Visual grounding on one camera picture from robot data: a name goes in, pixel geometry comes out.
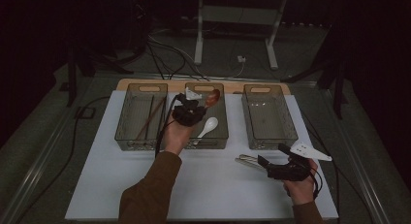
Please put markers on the person's right hand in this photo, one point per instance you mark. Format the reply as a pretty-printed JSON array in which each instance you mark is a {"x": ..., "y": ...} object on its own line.
[{"x": 302, "y": 190}]

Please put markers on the white table mat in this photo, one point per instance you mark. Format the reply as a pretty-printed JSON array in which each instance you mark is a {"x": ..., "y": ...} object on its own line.
[{"x": 210, "y": 191}]

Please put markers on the white ceramic spoon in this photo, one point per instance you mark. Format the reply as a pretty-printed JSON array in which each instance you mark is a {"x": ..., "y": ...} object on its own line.
[{"x": 210, "y": 123}]

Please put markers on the black stand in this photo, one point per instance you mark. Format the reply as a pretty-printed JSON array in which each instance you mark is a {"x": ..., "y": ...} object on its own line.
[
  {"x": 337, "y": 94},
  {"x": 71, "y": 85}
]

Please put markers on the metal knife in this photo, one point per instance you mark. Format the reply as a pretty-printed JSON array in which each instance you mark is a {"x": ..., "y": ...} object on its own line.
[{"x": 248, "y": 163}]

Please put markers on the white plug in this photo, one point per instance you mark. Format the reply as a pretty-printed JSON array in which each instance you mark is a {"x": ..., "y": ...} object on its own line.
[{"x": 241, "y": 58}]

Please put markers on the brown wooden spoon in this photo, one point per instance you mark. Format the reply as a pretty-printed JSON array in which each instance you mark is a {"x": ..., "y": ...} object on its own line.
[{"x": 212, "y": 98}]

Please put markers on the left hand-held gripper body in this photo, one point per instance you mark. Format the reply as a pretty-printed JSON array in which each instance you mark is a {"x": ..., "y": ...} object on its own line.
[{"x": 185, "y": 114}]

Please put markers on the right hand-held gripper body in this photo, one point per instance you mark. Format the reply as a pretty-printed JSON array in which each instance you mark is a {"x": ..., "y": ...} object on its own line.
[{"x": 290, "y": 170}]

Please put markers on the smoky transparent plastic bin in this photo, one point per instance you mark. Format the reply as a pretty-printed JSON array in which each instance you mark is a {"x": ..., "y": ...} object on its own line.
[
  {"x": 219, "y": 133},
  {"x": 268, "y": 120},
  {"x": 132, "y": 114}
]

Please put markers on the metal fork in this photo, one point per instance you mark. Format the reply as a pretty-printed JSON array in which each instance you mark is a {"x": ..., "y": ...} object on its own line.
[{"x": 248, "y": 157}]

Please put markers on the person's left hand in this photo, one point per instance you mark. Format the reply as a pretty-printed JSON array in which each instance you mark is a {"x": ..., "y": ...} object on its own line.
[{"x": 176, "y": 138}]

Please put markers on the white metal stand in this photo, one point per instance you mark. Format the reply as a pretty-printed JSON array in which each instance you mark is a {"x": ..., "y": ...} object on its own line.
[{"x": 239, "y": 15}]

